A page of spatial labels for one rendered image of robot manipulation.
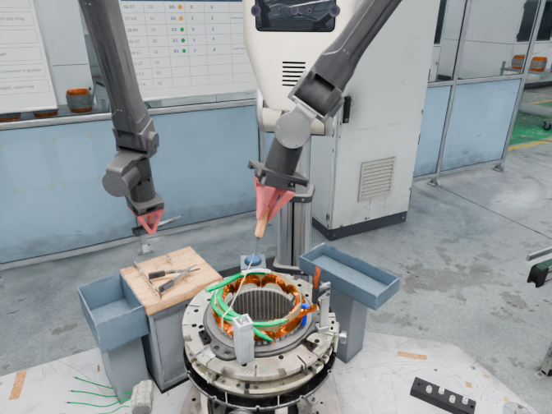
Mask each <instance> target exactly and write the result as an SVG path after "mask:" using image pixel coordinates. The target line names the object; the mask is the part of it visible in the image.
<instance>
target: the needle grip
mask: <svg viewBox="0 0 552 414"><path fill-rule="evenodd" d="M270 208H271V207H270V206H267V209H266V211H265V212H264V215H263V216H262V218H261V220H258V223H257V227H256V230H255V236H257V237H263V236H264V233H265V227H266V223H267V220H268V217H269V211H270Z"/></svg>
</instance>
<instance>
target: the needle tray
mask: <svg viewBox="0 0 552 414"><path fill-rule="evenodd" d="M316 266H317V267H319V268H320V269H321V271H320V275H321V280H320V281H321V282H322V283H327V282H330V283H331V284H330V296H329V306H330V308H331V309H332V313H334V314H335V319H336V322H339V332H338V333H339V334H340V333H341V332H342V330H343V331H346V332H347V335H346V336H347V339H346V342H345V344H344V343H340V339H339V340H338V345H337V353H336V357H337V358H338V359H339V360H341V361H343V362H344V363H346V364H347V363H348V362H349V361H350V360H351V359H352V358H353V357H354V356H355V355H356V354H357V353H358V352H359V351H360V350H362V347H363V340H364V333H365V326H366V313H367V307H369V308H371V309H372V310H374V311H376V310H377V309H379V308H380V307H381V306H382V305H383V304H384V303H385V302H386V301H387V300H388V299H390V298H391V297H392V296H393V295H394V294H396V293H397V292H398V288H399V283H400V277H399V276H396V275H394V274H391V273H390V272H388V271H385V270H383V269H381V268H379V267H377V266H374V265H372V264H370V263H368V262H366V261H364V260H361V259H359V258H357V257H355V256H353V255H350V254H348V253H347V252H345V251H341V250H339V249H338V248H336V247H334V246H331V245H329V244H327V243H325V242H323V243H322V244H320V245H318V246H317V247H315V248H313V249H312V250H310V251H307V253H305V254H303V255H301V256H299V270H300V271H302V272H304V273H306V274H309V275H310V276H311V277H313V278H314V276H315V275H316V273H315V272H316V269H315V268H317V267H316Z"/></svg>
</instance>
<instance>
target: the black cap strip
mask: <svg viewBox="0 0 552 414"><path fill-rule="evenodd" d="M427 386H431V388H432V390H431V393H427V392H426V388H427ZM439 388H440V386H438V385H436V384H432V383H431V382H428V381H426V380H424V379H421V378H418V377H415V379H414V381H413V384H412V387H411V391H410V395H411V396H413V397H414V398H418V399H420V400H422V401H424V402H426V403H429V404H431V405H433V406H436V407H438V408H441V409H443V410H445V411H446V412H450V413H452V414H474V413H475V409H476V401H474V400H472V399H470V398H468V402H467V404H463V403H462V399H463V397H464V396H462V395H460V394H458V393H455V392H452V391H450V390H448V389H444V394H440V393H439ZM451 395H453V396H454V397H455V402H454V403H452V402H450V401H449V399H450V396H451Z"/></svg>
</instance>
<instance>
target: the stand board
mask: <svg viewBox="0 0 552 414"><path fill-rule="evenodd" d="M166 255H168V256H169V257H170V258H171V259H172V266H171V265H170V264H169V263H168V262H167V259H166ZM166 255H161V256H159V257H156V258H153V259H151V260H147V261H144V262H141V263H139V264H138V265H139V266H140V268H141V269H142V271H143V272H144V273H145V275H146V276H147V277H148V278H149V276H148V273H151V272H155V271H160V270H164V271H169V270H175V269H186V268H189V267H191V266H192V265H195V264H197V266H195V267H193V268H191V269H198V268H200V269H199V270H196V271H193V272H190V273H188V274H186V275H187V282H185V281H184V279H183V278H181V279H179V280H178V281H177V282H176V283H174V286H172V287H171V288H169V289H168V290H166V291H164V292H162V293H160V294H161V295H162V300H161V301H160V300H159V298H158V297H157V296H156V294H155V293H154V291H153V290H152V289H151V288H150V286H149V285H148V283H147V282H146V281H145V280H144V279H143V277H142V276H141V275H140V273H139V272H138V270H137V269H136V268H135V266H134V265H132V266H130V267H127V268H125V269H120V272H121V273H122V275H123V276H124V277H125V279H126V280H127V282H128V283H129V284H130V286H131V288H132V289H133V290H134V292H135V293H136V295H137V296H138V297H139V299H140V300H141V302H142V303H143V305H144V306H145V313H146V314H147V315H152V314H153V313H156V312H158V311H161V310H163V309H166V308H168V307H170V306H173V305H176V304H177V303H180V302H182V301H185V300H187V299H190V298H192V297H195V296H196V295H197V294H198V293H200V292H201V291H202V290H205V288H207V287H208V286H209V285H211V284H212V283H215V282H217V281H218V282H219V283H220V282H222V281H223V277H221V276H220V275H219V274H218V273H217V272H216V271H215V270H214V269H213V268H212V267H211V266H210V265H209V264H208V263H206V262H205V261H204V260H203V259H202V258H201V257H200V256H199V255H198V254H197V253H196V252H195V251H194V250H193V249H192V248H190V247H189V246H188V247H186V248H183V249H181V250H178V251H174V252H171V253H168V254H166ZM179 274H181V273H179ZM179 274H166V275H165V276H164V277H161V278H153V279H150V281H151V283H152V284H153V285H154V286H155V287H156V288H157V290H159V286H161V285H162V284H164V283H166V282H167V281H169V280H171V279H175V278H176V277H177V276H178V275H179Z"/></svg>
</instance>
